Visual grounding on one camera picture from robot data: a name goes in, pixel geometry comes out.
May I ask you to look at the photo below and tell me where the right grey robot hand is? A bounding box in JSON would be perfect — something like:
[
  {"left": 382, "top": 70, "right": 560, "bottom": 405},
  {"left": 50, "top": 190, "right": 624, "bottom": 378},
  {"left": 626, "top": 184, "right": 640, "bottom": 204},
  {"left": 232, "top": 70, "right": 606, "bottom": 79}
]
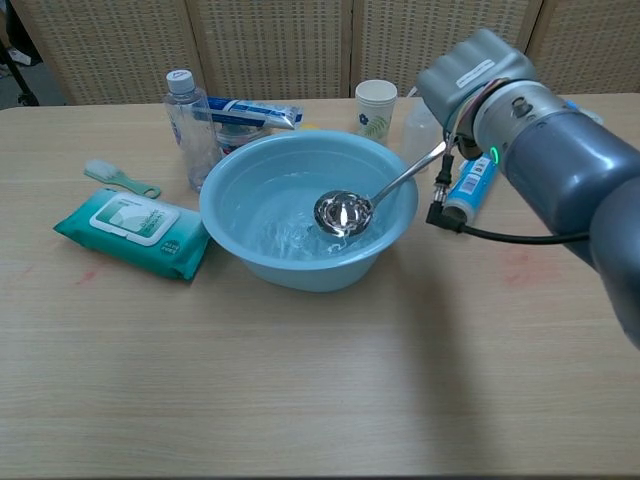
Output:
[{"left": 416, "top": 28, "right": 539, "bottom": 161}]

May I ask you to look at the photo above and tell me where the stainless steel ladle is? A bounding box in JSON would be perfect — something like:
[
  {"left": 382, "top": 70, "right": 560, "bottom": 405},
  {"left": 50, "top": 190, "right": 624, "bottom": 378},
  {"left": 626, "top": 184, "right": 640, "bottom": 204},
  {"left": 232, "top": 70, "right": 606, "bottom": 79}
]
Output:
[{"left": 313, "top": 140, "right": 448, "bottom": 236}]

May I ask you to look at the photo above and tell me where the clear plastic water bottle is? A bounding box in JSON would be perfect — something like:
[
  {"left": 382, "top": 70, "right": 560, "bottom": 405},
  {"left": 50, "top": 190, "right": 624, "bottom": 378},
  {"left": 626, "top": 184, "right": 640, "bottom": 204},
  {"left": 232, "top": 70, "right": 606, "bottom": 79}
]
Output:
[{"left": 164, "top": 69, "right": 224, "bottom": 194}]

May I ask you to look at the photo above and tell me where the translucent squeeze wash bottle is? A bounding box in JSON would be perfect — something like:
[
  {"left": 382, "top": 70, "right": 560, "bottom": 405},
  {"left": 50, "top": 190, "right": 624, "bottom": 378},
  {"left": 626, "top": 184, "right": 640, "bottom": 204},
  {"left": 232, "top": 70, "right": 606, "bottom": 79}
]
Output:
[{"left": 402, "top": 87, "right": 446, "bottom": 174}]

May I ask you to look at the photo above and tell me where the paper cup with flower print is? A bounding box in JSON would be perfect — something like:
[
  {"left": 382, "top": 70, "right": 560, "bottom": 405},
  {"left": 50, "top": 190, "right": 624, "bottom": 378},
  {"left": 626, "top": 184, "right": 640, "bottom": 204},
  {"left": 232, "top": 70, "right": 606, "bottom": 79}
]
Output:
[{"left": 354, "top": 79, "right": 399, "bottom": 146}]

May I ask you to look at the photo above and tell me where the wicker folding screen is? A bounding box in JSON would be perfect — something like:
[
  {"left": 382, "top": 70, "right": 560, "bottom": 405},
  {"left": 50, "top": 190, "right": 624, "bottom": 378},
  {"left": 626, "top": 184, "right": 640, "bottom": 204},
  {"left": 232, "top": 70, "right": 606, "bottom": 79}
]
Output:
[{"left": 9, "top": 0, "right": 640, "bottom": 106}]

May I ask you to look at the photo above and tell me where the blue white toothpaste tube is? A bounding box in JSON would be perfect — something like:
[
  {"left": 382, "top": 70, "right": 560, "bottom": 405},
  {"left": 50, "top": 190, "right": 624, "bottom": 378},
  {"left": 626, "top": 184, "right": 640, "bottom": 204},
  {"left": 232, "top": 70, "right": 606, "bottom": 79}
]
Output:
[{"left": 205, "top": 95, "right": 305, "bottom": 131}]

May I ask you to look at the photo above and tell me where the round glass jar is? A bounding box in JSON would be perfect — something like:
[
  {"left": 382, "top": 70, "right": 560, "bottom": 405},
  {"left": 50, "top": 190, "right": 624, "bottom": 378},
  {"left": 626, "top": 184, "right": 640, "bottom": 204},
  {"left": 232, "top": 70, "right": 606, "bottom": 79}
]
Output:
[{"left": 215, "top": 124, "right": 264, "bottom": 157}]

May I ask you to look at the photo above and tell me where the light blue plastic basin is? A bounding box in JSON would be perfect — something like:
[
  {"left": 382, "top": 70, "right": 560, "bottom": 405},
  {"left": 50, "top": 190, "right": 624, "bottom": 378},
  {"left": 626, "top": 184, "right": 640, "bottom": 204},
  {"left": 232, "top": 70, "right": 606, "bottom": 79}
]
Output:
[{"left": 198, "top": 129, "right": 419, "bottom": 294}]

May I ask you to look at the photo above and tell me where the green brush with white bristles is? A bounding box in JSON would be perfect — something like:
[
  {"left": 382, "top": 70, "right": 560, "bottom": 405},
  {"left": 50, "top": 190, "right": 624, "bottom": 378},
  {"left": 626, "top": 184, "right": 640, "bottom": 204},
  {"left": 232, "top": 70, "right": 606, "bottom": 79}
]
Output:
[{"left": 83, "top": 158, "right": 163, "bottom": 199}]

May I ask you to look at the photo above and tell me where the green wet wipes pack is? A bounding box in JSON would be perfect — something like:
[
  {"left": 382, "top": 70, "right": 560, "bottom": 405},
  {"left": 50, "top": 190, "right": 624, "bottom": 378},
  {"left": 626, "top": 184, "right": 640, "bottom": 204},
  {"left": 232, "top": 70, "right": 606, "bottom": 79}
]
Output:
[{"left": 52, "top": 187, "right": 211, "bottom": 282}]

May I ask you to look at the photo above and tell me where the black tripod stand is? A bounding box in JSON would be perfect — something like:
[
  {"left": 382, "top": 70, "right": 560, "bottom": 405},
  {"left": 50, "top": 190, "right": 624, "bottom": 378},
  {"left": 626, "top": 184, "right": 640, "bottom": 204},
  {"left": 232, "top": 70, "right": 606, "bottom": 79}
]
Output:
[{"left": 7, "top": 59, "right": 41, "bottom": 106}]

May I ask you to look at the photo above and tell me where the black wrist cable with plug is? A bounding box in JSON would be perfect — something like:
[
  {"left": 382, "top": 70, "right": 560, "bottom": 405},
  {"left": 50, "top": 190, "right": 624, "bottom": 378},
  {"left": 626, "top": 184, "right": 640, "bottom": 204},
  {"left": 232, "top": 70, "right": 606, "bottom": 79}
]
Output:
[{"left": 425, "top": 149, "right": 594, "bottom": 246}]

